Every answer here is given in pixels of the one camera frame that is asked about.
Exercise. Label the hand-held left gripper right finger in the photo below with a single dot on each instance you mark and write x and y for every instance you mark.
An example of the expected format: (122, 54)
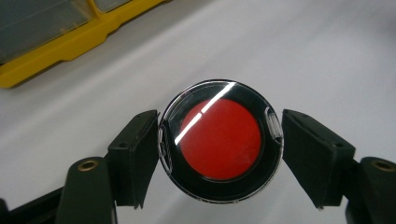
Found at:
(314, 155)

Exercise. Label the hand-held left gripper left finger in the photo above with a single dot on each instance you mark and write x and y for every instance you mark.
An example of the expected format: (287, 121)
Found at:
(134, 158)

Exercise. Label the round clear case red disc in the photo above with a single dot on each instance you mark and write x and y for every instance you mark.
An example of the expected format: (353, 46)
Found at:
(221, 140)

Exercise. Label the yellow black drawer organizer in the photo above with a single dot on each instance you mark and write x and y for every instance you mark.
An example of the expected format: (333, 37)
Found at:
(62, 43)

